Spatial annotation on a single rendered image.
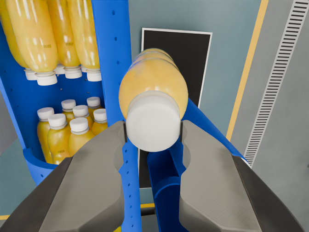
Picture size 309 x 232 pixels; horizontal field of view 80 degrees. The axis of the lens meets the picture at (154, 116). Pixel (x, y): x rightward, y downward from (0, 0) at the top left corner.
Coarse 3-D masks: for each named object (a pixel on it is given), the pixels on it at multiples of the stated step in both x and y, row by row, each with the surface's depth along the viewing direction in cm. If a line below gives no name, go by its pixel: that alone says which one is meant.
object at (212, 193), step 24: (192, 144) 10; (216, 144) 10; (192, 168) 9; (216, 168) 9; (192, 192) 7; (216, 192) 7; (240, 192) 7; (192, 216) 7; (216, 216) 6; (240, 216) 6
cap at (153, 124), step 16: (160, 96) 14; (128, 112) 13; (144, 112) 12; (160, 112) 12; (176, 112) 12; (128, 128) 13; (144, 128) 13; (160, 128) 13; (176, 128) 13; (144, 144) 13; (160, 144) 13
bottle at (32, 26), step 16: (16, 0) 32; (32, 0) 33; (16, 16) 33; (32, 16) 34; (48, 16) 36; (16, 32) 35; (32, 32) 35; (48, 32) 37; (32, 48) 36; (48, 48) 37; (32, 64) 37; (48, 64) 38
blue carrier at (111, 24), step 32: (96, 0) 29; (0, 32) 40; (96, 32) 31; (128, 32) 39; (0, 64) 39; (128, 64) 40; (32, 96) 50; (64, 96) 58; (96, 96) 61; (32, 128) 50; (32, 160) 41; (128, 160) 47; (128, 192) 51; (128, 224) 55
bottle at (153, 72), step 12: (156, 48) 28; (144, 60) 18; (156, 60) 18; (168, 60) 21; (132, 72) 16; (144, 72) 16; (156, 72) 15; (168, 72) 16; (120, 84) 18; (132, 84) 15; (144, 84) 15; (156, 84) 15; (168, 84) 15; (180, 84) 16; (120, 96) 16; (132, 96) 15; (144, 96) 14; (168, 96) 14; (180, 96) 15; (120, 108) 17; (180, 108) 15
